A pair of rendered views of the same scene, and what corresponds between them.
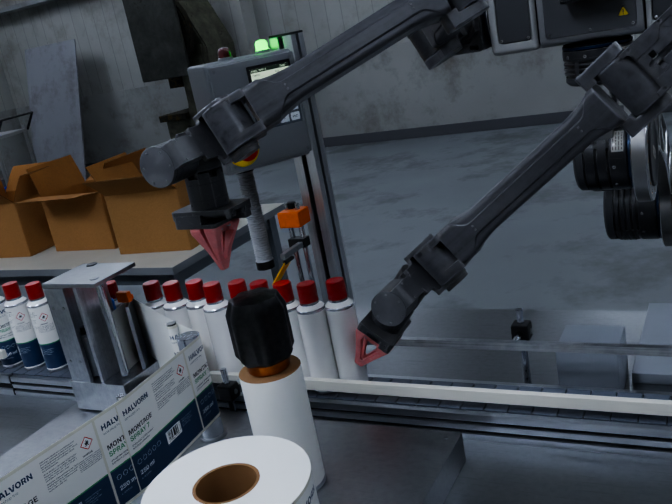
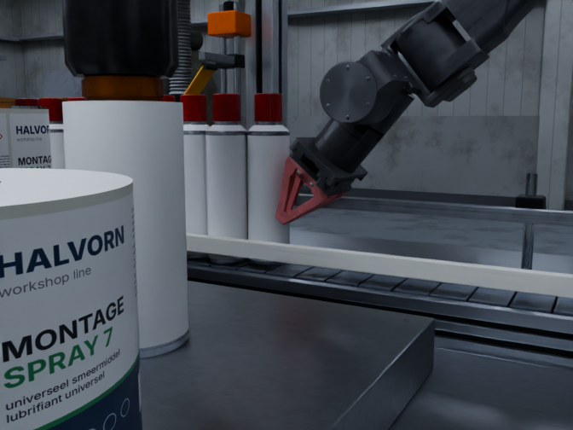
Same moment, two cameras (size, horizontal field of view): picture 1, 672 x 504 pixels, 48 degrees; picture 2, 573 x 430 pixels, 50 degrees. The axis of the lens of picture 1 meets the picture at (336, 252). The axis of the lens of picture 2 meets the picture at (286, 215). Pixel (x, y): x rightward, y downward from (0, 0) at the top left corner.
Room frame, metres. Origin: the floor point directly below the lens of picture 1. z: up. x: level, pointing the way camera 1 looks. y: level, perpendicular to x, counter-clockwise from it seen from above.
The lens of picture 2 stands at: (0.49, 0.01, 1.05)
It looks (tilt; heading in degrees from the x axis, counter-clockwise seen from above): 9 degrees down; 358
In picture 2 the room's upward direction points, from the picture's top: straight up
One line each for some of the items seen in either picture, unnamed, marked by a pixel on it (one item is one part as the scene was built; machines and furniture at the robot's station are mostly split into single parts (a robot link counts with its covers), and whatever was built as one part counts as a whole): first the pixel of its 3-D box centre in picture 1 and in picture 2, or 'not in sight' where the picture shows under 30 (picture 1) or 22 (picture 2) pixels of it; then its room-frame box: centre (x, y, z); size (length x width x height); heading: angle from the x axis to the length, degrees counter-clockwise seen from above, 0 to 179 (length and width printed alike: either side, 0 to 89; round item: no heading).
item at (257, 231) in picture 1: (254, 216); (179, 31); (1.42, 0.14, 1.18); 0.04 x 0.04 x 0.21
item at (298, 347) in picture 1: (292, 334); (194, 176); (1.28, 0.11, 0.98); 0.05 x 0.05 x 0.20
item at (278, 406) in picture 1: (275, 392); (125, 152); (0.97, 0.12, 1.03); 0.09 x 0.09 x 0.30
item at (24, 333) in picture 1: (23, 325); not in sight; (1.64, 0.73, 0.98); 0.05 x 0.05 x 0.20
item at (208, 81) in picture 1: (251, 110); not in sight; (1.38, 0.10, 1.38); 0.17 x 0.10 x 0.19; 115
